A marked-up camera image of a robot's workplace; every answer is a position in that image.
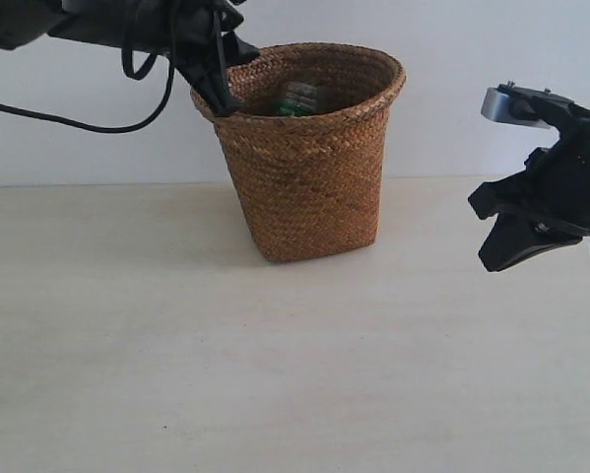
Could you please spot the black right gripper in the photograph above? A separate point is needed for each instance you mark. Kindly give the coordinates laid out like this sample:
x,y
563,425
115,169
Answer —
x,y
545,205

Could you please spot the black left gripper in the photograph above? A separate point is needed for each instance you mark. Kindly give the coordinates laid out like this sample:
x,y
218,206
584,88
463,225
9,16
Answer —
x,y
153,28

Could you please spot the clear plastic bottle green label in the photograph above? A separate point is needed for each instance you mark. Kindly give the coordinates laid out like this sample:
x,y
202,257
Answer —
x,y
298,98

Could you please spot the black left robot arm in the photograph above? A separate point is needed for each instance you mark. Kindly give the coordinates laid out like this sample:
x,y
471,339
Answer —
x,y
99,23

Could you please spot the brown woven wicker basket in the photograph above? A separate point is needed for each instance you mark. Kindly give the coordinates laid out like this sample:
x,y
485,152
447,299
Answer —
x,y
310,186

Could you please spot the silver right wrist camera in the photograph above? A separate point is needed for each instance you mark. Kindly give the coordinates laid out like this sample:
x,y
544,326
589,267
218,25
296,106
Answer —
x,y
511,104

